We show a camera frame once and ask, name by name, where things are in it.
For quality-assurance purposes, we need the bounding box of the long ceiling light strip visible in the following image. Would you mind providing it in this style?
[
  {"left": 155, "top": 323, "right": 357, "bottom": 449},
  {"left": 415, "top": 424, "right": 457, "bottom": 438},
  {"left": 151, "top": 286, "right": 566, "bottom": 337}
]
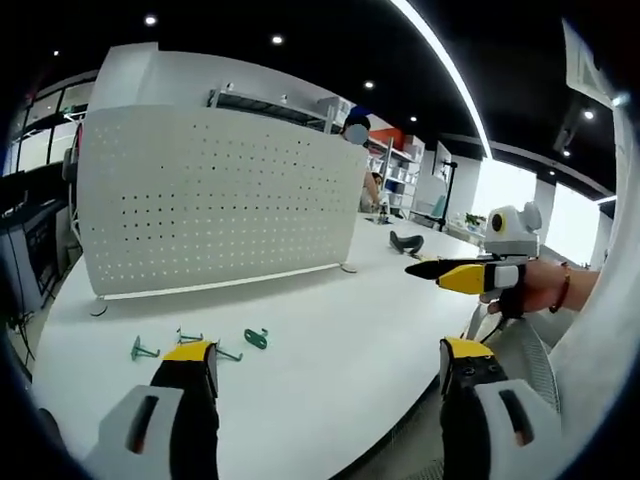
[{"left": 388, "top": 0, "right": 495, "bottom": 160}]

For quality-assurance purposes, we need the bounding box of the person's right hand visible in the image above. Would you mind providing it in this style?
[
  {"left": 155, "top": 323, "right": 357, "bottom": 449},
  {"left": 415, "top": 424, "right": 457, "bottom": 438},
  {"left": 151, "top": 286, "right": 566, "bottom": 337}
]
[{"left": 478, "top": 258, "right": 565, "bottom": 321}]

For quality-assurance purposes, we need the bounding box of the red bead bracelet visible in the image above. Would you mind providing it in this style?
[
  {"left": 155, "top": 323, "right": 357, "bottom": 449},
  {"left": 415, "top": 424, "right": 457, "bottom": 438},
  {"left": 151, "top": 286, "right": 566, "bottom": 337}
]
[{"left": 548, "top": 261, "right": 572, "bottom": 315}]

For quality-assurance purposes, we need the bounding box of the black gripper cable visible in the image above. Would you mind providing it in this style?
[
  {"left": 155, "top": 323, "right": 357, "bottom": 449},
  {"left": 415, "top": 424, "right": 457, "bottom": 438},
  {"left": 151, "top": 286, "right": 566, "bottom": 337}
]
[{"left": 478, "top": 313, "right": 505, "bottom": 347}]

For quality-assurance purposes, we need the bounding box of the green flat-plate hook assembly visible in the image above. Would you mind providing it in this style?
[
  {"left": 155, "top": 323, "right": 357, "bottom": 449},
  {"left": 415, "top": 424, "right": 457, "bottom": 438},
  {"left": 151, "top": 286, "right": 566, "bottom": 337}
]
[{"left": 243, "top": 326, "right": 271, "bottom": 352}]

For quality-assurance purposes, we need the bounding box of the white perforated mounting plate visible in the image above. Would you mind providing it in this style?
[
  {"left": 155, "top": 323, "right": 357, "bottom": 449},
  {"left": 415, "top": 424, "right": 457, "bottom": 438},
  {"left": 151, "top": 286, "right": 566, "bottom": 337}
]
[{"left": 76, "top": 104, "right": 370, "bottom": 317}]

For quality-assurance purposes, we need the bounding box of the black curved headset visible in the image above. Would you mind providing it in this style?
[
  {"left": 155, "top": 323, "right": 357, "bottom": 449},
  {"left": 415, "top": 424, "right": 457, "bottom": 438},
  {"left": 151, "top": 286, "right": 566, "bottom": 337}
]
[{"left": 389, "top": 230, "right": 426, "bottom": 256}]

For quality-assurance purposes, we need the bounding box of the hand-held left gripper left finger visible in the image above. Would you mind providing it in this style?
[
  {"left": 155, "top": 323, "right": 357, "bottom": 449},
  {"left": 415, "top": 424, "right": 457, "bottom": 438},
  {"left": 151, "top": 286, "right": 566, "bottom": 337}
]
[{"left": 82, "top": 339, "right": 222, "bottom": 480}]

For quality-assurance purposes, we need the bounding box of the person's white shirt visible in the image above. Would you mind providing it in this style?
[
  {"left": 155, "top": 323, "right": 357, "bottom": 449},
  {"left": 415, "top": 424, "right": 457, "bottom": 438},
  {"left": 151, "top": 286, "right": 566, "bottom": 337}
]
[{"left": 547, "top": 92, "right": 640, "bottom": 480}]

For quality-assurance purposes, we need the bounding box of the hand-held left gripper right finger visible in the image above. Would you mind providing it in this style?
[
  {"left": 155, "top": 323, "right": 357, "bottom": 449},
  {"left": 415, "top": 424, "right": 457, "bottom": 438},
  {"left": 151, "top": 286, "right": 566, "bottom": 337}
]
[{"left": 438, "top": 337, "right": 564, "bottom": 480}]

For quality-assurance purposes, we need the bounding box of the black stand pole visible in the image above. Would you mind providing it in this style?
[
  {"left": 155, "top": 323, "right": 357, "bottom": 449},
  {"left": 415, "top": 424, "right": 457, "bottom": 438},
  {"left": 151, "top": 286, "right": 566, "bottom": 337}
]
[{"left": 432, "top": 158, "right": 460, "bottom": 232}]

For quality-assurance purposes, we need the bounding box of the white storage shelf with bins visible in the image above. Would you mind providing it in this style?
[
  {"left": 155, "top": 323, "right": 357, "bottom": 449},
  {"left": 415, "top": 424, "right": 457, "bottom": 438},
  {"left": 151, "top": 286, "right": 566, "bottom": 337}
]
[{"left": 368, "top": 132, "right": 427, "bottom": 214}]

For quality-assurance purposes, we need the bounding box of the grey mesh office chair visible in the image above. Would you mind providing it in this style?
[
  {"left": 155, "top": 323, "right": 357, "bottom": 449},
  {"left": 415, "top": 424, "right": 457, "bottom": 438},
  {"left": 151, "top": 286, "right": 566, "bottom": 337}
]
[{"left": 463, "top": 298, "right": 569, "bottom": 417}]

